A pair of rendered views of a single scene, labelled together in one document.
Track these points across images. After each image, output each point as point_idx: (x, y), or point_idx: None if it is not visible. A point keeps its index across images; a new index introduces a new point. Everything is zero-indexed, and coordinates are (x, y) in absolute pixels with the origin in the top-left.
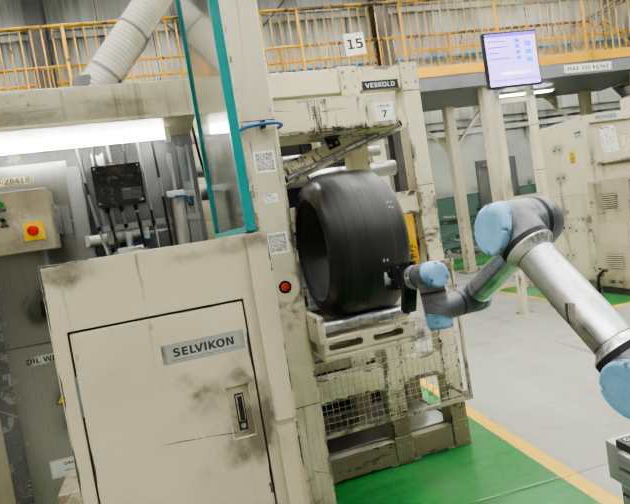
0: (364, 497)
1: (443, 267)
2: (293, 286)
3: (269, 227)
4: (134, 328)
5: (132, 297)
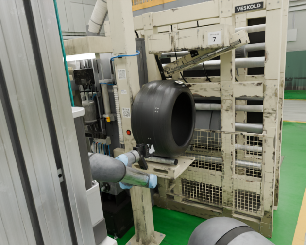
0: (190, 228)
1: (121, 161)
2: (131, 133)
3: (123, 105)
4: None
5: None
